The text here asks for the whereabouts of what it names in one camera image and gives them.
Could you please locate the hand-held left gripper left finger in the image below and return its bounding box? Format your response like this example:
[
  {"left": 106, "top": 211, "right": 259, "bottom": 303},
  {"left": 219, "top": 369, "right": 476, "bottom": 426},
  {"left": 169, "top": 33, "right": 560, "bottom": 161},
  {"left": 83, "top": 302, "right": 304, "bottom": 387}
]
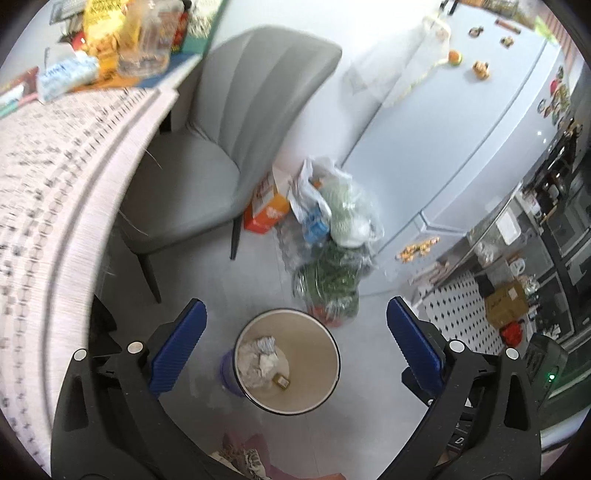
[{"left": 50, "top": 298, "right": 218, "bottom": 480}]

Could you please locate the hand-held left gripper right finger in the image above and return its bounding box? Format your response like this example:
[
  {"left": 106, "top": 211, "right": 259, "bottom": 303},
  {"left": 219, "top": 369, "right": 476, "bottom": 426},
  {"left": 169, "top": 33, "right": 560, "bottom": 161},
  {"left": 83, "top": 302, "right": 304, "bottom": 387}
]
[{"left": 386, "top": 296, "right": 543, "bottom": 480}]

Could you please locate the printed paper ball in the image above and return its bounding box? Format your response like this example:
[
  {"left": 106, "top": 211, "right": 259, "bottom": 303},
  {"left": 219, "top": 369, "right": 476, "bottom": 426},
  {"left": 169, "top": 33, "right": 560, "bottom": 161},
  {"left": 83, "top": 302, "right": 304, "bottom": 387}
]
[{"left": 237, "top": 336, "right": 279, "bottom": 371}]

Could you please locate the white paper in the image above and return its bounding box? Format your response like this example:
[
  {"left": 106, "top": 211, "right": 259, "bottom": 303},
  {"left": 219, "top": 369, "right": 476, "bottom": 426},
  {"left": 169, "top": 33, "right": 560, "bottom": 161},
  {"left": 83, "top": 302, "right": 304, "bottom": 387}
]
[{"left": 259, "top": 353, "right": 290, "bottom": 380}]

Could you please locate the beige waste bin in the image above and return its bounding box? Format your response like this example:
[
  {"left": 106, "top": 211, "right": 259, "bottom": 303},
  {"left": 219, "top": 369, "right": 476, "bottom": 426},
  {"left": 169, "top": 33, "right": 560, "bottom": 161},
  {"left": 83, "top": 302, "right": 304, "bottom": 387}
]
[{"left": 233, "top": 309, "right": 342, "bottom": 413}]

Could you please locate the red plastic bag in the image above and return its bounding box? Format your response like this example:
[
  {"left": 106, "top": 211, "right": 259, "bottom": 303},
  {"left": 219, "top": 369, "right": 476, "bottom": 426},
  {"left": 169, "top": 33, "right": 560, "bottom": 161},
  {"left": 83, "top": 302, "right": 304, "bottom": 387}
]
[{"left": 501, "top": 322, "right": 526, "bottom": 345}]

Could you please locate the black white patterned mat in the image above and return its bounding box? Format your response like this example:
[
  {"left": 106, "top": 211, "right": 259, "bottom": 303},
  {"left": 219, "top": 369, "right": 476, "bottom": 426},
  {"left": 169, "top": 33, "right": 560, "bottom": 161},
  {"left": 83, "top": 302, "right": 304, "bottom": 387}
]
[{"left": 417, "top": 271, "right": 509, "bottom": 357}]

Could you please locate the brown cardboard box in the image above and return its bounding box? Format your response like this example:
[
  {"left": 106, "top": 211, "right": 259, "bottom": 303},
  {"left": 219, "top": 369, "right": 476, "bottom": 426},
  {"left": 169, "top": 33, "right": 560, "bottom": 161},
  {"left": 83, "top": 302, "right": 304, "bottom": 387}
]
[{"left": 484, "top": 281, "right": 530, "bottom": 329}]

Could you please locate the bag of green vegetables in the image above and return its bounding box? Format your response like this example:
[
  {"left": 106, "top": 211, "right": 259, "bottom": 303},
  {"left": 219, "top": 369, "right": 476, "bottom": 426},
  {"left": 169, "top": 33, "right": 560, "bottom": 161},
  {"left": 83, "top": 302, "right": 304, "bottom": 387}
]
[{"left": 293, "top": 242, "right": 376, "bottom": 325}]

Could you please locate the white plastic grocery bag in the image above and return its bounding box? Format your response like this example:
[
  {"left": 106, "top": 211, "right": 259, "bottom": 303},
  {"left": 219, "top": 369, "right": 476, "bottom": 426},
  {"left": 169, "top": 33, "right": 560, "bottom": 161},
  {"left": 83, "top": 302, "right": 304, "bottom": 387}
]
[{"left": 288, "top": 156, "right": 385, "bottom": 248}]

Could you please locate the orange cardboard box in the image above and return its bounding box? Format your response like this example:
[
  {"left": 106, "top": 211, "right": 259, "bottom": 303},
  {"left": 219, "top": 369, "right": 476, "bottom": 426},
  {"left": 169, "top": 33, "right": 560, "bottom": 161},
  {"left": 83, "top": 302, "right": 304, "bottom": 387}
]
[{"left": 243, "top": 168, "right": 292, "bottom": 234}]

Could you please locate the printed beige tablecloth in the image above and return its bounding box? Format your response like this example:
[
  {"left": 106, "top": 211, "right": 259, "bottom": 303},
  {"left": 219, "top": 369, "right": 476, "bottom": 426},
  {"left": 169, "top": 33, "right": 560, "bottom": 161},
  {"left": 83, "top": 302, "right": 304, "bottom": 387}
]
[{"left": 0, "top": 85, "right": 181, "bottom": 467}]

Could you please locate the white refrigerator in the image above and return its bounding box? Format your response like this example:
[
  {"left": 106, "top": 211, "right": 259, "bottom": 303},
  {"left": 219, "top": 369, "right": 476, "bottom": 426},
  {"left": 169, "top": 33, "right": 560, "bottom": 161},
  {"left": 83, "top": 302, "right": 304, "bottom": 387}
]
[{"left": 338, "top": 0, "right": 579, "bottom": 297}]

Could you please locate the grey upholstered chair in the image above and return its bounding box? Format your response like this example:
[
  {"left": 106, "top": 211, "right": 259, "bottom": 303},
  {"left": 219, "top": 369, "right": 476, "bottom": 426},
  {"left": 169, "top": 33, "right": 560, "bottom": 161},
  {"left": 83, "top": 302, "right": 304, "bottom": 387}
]
[{"left": 115, "top": 25, "right": 344, "bottom": 304}]

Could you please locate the white mesh bag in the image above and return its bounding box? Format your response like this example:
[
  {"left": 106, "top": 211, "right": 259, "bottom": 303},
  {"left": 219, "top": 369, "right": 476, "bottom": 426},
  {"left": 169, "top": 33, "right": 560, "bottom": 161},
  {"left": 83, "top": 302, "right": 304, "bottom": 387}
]
[{"left": 344, "top": 13, "right": 454, "bottom": 110}]

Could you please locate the blue white tissue pack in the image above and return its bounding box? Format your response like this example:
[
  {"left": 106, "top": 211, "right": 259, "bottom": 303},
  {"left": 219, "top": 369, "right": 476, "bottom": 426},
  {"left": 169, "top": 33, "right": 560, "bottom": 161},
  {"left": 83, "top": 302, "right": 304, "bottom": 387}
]
[{"left": 36, "top": 54, "right": 101, "bottom": 103}]

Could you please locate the long white printed package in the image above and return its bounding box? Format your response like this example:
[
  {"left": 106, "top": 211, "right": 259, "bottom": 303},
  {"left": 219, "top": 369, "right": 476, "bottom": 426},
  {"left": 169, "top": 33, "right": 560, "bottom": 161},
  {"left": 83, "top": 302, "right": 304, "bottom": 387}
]
[{"left": 0, "top": 82, "right": 41, "bottom": 110}]

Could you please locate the clear plastic jar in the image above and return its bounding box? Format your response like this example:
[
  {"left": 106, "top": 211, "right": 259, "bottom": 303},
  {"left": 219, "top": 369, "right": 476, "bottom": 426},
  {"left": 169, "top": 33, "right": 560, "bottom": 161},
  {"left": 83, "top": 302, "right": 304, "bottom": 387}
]
[{"left": 117, "top": 0, "right": 184, "bottom": 79}]

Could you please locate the tall green box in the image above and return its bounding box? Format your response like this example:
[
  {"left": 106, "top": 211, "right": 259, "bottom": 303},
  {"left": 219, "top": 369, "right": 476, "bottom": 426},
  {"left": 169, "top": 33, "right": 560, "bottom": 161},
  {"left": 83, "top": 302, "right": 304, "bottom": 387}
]
[{"left": 177, "top": 0, "right": 232, "bottom": 55}]

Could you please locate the yellow snack bag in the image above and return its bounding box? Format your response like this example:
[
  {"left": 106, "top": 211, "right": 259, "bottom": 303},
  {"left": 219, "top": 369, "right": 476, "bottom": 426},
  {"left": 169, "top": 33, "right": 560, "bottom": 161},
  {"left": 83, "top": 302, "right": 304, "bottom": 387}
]
[{"left": 82, "top": 0, "right": 140, "bottom": 71}]

